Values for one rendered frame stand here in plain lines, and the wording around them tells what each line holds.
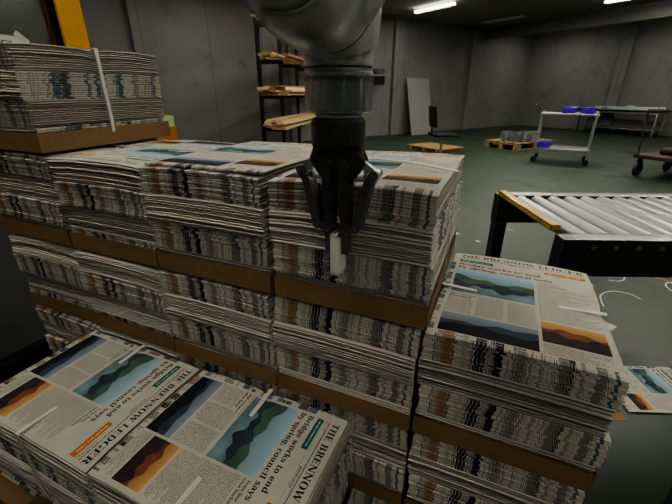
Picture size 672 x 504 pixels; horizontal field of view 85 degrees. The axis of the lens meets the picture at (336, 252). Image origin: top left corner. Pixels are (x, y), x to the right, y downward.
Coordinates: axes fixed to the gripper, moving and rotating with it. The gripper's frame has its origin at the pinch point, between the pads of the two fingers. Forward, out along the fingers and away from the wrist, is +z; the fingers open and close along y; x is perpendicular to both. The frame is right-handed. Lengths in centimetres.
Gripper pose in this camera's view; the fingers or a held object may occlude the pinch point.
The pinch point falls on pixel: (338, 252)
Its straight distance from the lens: 58.1
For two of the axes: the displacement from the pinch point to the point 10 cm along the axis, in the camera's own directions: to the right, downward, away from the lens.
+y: -9.2, -1.6, 3.7
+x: -4.0, 3.7, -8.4
